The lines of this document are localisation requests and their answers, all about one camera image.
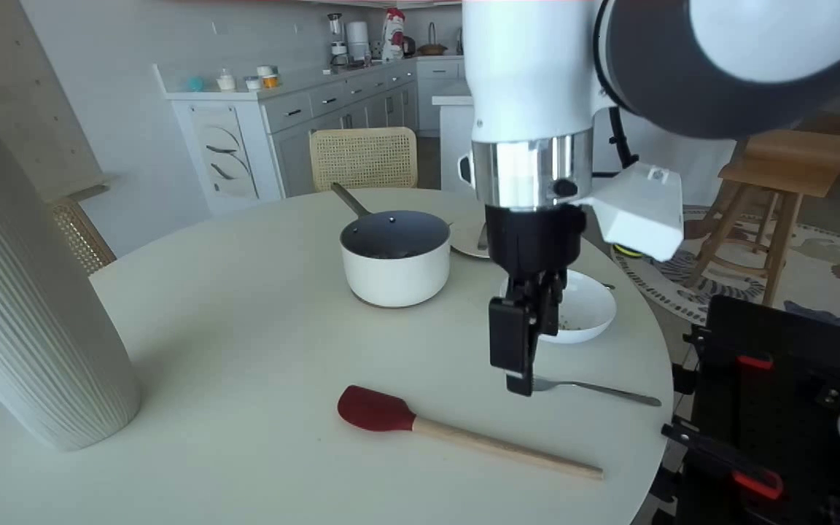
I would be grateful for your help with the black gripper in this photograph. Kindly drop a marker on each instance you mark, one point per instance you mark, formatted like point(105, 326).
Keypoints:
point(534, 253)

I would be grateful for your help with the white pot with handle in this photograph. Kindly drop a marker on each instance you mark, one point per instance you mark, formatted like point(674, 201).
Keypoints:
point(391, 259)

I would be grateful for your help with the wooden spoon red head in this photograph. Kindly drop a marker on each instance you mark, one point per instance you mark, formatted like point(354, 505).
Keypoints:
point(379, 413)

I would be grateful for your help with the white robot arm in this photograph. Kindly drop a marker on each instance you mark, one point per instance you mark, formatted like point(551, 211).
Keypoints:
point(541, 72)

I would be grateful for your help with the white bowl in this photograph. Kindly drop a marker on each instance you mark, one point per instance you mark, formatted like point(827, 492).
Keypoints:
point(583, 313)

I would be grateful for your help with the silver fork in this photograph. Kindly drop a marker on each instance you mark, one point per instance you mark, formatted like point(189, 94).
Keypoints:
point(598, 389)

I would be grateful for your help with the beige woven chair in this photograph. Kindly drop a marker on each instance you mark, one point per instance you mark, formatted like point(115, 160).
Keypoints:
point(362, 157)

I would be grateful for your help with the black perforated mounting board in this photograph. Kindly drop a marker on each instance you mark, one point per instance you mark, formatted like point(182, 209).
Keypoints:
point(761, 443)

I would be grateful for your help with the patterned round rug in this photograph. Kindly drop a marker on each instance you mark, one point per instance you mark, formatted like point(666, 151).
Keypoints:
point(809, 282)

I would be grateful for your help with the wooden bar stool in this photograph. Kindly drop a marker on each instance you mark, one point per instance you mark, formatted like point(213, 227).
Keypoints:
point(789, 164)

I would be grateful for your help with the white kitchen cabinet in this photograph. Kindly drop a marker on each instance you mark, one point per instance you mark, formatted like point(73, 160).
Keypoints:
point(251, 148)

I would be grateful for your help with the cane back chair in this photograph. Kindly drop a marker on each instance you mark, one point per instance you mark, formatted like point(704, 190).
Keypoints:
point(82, 237)

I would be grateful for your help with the white ribbed vase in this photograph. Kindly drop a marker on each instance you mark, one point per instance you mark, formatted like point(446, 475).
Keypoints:
point(64, 374)

